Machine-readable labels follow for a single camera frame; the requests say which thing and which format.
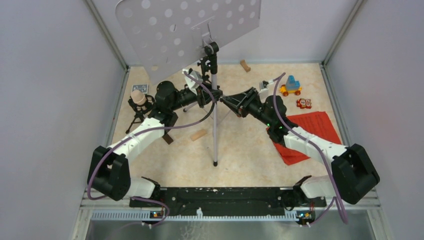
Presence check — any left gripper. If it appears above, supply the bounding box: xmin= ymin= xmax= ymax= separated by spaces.
xmin=170 ymin=82 xmax=223 ymax=111

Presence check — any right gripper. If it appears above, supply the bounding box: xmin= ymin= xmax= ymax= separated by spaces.
xmin=222 ymin=87 xmax=273 ymax=128

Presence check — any toy microphone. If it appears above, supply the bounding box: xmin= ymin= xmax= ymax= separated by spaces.
xmin=125 ymin=89 xmax=156 ymax=134

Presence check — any silver music stand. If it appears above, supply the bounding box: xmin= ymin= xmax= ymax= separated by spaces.
xmin=115 ymin=0 xmax=263 ymax=167

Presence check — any red sheet music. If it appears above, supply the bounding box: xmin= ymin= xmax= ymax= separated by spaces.
xmin=265 ymin=111 xmax=342 ymax=166

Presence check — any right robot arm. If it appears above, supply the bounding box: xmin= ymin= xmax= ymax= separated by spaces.
xmin=220 ymin=87 xmax=381 ymax=206

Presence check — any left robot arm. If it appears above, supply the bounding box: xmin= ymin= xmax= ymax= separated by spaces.
xmin=87 ymin=81 xmax=223 ymax=207

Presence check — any upright wooden block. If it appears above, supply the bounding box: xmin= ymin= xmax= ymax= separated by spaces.
xmin=240 ymin=59 xmax=251 ymax=73

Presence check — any lying wooden block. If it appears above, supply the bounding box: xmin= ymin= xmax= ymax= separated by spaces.
xmin=190 ymin=129 xmax=208 ymax=142

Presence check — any yellow toy car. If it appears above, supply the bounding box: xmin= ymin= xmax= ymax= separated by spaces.
xmin=279 ymin=75 xmax=302 ymax=97

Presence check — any dark brown block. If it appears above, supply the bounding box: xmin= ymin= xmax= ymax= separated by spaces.
xmin=162 ymin=134 xmax=174 ymax=145

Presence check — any red owl toy block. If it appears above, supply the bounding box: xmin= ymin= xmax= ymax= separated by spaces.
xmin=296 ymin=98 xmax=312 ymax=109

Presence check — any blue playing card box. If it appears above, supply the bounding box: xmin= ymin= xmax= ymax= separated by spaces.
xmin=131 ymin=84 xmax=149 ymax=94

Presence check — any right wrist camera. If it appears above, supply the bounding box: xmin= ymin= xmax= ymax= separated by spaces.
xmin=258 ymin=79 xmax=274 ymax=94

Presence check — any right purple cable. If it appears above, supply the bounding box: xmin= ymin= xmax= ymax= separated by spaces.
xmin=272 ymin=72 xmax=349 ymax=226

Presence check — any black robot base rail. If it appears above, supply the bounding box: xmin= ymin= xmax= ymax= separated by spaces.
xmin=129 ymin=187 xmax=327 ymax=218

